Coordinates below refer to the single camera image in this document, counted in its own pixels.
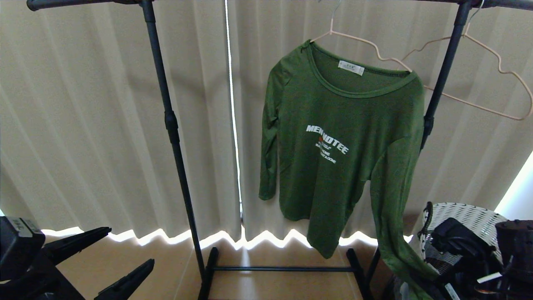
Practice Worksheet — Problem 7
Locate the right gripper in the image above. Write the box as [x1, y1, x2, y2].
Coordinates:
[437, 253, 505, 300]

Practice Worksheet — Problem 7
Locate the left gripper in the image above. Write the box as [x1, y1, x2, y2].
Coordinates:
[0, 227, 155, 300]

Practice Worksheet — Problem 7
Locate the green printed t-shirt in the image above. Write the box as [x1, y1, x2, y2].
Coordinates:
[258, 40, 440, 300]

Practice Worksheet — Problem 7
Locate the pink clothes hanger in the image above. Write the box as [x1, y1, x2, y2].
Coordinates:
[310, 0, 413, 73]
[402, 0, 533, 121]

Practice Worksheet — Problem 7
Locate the white laundry basket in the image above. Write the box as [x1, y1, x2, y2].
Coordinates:
[394, 202, 511, 300]

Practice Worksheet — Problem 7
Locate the black clothes rack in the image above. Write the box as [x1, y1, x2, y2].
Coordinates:
[26, 0, 533, 300]

